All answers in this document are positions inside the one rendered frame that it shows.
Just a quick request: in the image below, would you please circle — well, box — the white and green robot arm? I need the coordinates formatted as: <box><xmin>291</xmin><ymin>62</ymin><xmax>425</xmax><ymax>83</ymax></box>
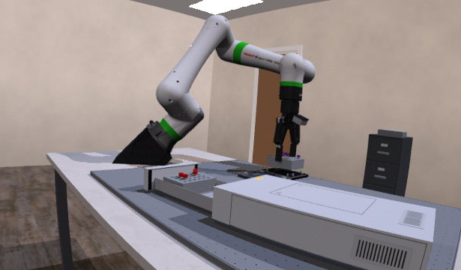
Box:
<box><xmin>146</xmin><ymin>15</ymin><xmax>316</xmax><ymax>153</ymax></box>

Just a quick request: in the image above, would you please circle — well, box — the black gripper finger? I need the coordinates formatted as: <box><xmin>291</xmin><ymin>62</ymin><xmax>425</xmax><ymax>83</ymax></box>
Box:
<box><xmin>274</xmin><ymin>116</ymin><xmax>292</xmax><ymax>162</ymax></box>
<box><xmin>289</xmin><ymin>122</ymin><xmax>300</xmax><ymax>157</ymax></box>

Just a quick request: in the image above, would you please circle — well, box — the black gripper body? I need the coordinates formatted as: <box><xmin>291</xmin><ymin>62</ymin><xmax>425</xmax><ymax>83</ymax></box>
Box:
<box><xmin>280</xmin><ymin>100</ymin><xmax>300</xmax><ymax>126</ymax></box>

